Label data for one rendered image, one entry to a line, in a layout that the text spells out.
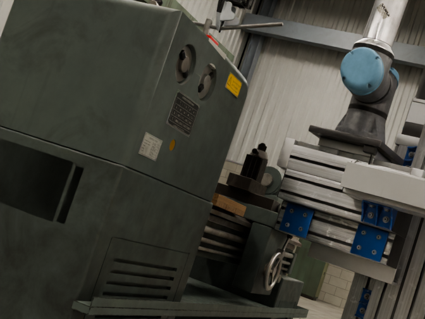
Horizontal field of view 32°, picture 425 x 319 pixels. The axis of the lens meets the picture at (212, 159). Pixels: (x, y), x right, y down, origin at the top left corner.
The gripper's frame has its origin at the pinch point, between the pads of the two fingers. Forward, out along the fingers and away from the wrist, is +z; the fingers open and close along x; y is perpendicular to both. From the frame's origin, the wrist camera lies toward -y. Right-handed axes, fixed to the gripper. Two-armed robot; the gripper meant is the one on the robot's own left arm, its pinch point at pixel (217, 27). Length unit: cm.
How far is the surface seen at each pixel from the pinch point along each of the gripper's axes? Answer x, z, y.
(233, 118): 0.9, 25.9, 13.9
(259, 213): 73, 48, 8
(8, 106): -51, 46, -23
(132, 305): -31, 83, 17
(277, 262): 83, 64, 18
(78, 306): -51, 85, 14
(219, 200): 32, 49, 6
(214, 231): 40, 60, 5
